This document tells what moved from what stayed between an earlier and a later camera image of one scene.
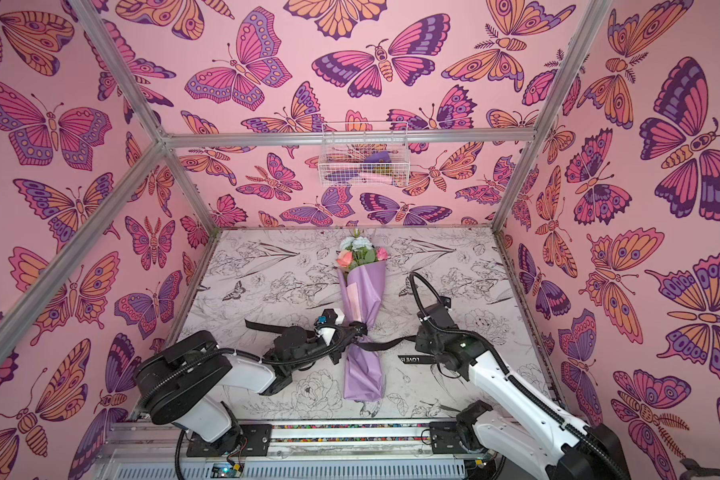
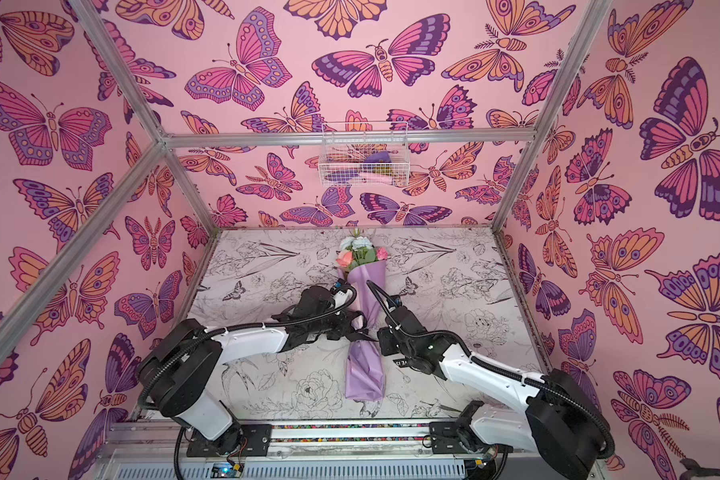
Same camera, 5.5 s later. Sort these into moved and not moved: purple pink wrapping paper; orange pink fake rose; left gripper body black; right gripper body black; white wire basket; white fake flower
Moved: right gripper body black; left gripper body black
Not moved: orange pink fake rose; white wire basket; white fake flower; purple pink wrapping paper
